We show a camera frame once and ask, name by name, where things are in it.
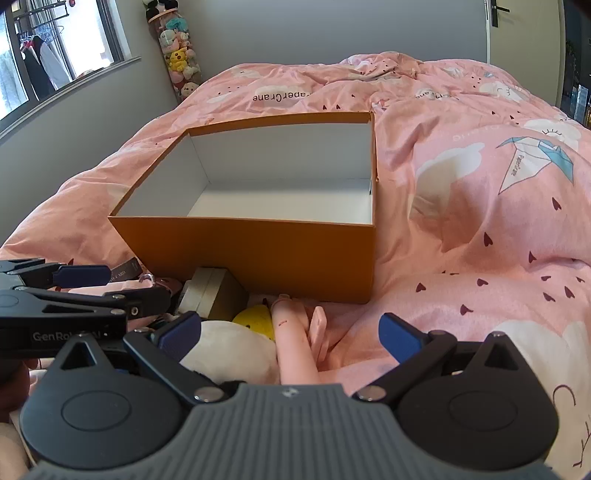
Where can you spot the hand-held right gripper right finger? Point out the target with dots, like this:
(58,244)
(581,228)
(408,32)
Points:
(397,337)

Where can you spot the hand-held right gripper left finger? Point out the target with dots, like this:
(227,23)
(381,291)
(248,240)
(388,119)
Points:
(178,334)

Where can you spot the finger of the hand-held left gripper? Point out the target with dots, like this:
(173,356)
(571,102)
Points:
(115,303)
(81,275)

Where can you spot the brown card box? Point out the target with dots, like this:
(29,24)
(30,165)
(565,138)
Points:
(124,270)

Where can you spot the white plush toy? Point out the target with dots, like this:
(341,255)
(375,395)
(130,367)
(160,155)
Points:
(231,350)

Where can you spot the gold jewelry box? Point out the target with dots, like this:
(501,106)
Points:
(212,290)

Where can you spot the yellow toy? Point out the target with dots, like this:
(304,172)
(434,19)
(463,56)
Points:
(254,318)

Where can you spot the orange cardboard box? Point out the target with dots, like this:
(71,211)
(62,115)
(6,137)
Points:
(254,258)

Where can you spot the pink printed blanket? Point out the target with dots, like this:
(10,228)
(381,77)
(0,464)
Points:
(461,230)

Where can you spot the white hanging garment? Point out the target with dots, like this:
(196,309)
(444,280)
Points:
(54,67)

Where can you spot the black hanging garment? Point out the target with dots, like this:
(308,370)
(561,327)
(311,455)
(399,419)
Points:
(36,69)

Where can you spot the plush toys in corner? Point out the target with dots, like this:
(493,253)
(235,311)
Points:
(178,55)

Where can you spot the window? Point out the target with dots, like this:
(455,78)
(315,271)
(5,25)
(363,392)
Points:
(83,27)

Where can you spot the dark shelf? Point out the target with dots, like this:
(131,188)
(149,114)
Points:
(577,92)

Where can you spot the white door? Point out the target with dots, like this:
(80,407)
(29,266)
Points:
(526,37)

